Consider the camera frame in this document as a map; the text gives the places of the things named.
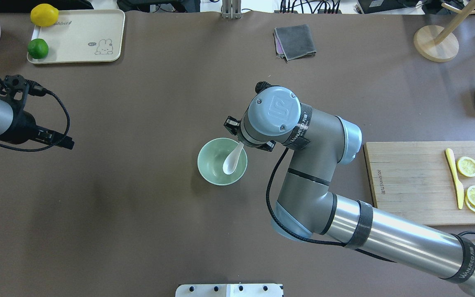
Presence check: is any yellow plastic knife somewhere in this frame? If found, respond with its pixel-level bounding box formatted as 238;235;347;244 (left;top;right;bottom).
445;148;464;210

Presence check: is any white camera stand base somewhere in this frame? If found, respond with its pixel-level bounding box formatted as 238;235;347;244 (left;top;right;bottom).
175;283;285;297

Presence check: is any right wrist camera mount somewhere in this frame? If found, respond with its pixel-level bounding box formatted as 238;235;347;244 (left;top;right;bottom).
254;81;273;94

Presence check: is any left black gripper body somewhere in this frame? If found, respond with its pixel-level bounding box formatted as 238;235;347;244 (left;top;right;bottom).
12;111;40;144

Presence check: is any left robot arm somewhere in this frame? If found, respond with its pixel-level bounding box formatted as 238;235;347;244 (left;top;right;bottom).
0;90;74;152

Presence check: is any mint green bowl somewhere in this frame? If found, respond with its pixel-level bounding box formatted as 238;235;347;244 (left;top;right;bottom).
197;138;248;186

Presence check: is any yellow lemon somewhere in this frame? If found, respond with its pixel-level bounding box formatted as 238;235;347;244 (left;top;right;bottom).
30;3;60;27

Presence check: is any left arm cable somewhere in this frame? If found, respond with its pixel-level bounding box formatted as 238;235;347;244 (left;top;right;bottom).
0;89;71;152

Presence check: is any cream tray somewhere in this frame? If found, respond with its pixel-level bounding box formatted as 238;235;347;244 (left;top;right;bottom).
27;9;126;64

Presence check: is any bamboo cutting board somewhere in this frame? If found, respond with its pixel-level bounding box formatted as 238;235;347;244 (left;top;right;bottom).
364;141;475;226

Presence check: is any grey folded cloth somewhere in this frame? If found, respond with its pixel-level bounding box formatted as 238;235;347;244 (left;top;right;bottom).
273;24;317;61

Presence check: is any aluminium frame post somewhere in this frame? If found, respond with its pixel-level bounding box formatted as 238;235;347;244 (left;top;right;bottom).
221;0;242;19

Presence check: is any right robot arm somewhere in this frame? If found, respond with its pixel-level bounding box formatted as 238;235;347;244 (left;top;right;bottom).
224;82;475;296

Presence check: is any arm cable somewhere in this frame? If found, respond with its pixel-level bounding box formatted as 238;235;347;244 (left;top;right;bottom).
266;146;395;263
0;89;71;152

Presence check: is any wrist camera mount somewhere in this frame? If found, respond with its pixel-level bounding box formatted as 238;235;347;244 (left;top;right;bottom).
254;81;273;94
0;75;47;110

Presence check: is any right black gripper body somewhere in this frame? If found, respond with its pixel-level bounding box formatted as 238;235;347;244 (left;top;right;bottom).
237;124;276;152

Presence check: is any wooden mug tree stand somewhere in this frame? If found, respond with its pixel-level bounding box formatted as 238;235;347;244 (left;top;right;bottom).
413;0;475;63

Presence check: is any green lime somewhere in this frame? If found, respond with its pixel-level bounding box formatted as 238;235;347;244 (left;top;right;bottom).
28;39;49;59

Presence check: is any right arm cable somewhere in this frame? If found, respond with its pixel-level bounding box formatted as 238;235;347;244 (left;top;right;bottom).
266;146;395;263

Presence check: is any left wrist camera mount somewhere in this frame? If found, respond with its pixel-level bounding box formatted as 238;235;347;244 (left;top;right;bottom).
0;75;47;110

